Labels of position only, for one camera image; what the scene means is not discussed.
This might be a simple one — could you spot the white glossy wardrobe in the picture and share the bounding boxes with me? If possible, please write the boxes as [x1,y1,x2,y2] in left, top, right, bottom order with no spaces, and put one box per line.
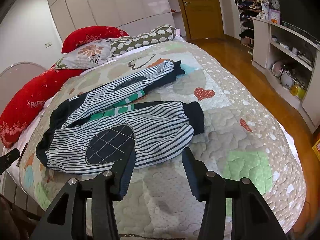
[47,0,186,40]

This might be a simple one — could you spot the round grey headboard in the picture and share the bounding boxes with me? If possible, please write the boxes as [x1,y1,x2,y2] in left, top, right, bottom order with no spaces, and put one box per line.
[0,62,46,113]

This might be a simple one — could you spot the white open shelf unit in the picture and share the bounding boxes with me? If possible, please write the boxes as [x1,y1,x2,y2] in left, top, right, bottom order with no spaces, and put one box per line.
[252,17,319,132]

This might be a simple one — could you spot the olive polka dot bolster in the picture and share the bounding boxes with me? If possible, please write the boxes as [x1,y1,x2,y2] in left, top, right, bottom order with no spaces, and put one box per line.
[110,24,176,56]

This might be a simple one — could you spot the navy striped children's pants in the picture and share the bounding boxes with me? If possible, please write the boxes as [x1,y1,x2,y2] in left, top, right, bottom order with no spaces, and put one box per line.
[36,60,204,176]

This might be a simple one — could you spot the patchwork heart quilt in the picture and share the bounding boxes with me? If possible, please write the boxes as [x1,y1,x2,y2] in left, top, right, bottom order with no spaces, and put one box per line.
[20,41,306,239]

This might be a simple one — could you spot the floral grey pillow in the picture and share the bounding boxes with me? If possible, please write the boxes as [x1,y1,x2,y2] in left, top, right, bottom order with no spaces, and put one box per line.
[53,39,112,69]

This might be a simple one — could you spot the red pillow behind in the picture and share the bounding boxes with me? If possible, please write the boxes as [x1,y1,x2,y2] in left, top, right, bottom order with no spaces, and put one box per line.
[61,25,129,54]

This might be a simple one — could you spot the wooden door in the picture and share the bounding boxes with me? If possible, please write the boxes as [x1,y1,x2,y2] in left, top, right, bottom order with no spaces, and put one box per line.
[178,0,224,40]

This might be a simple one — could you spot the yellow bottle on shelf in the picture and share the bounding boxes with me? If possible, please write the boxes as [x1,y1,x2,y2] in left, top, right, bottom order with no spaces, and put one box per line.
[290,84,299,96]

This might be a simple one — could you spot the black desk clock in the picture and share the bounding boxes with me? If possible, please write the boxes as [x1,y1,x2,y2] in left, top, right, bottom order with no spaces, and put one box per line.
[268,0,280,23]

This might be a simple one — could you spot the wall power socket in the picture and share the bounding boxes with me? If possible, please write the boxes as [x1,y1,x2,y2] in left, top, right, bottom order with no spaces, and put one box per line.
[45,42,52,48]

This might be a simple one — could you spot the long red pillow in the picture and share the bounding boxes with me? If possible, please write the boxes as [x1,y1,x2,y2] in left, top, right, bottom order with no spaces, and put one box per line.
[1,68,83,148]

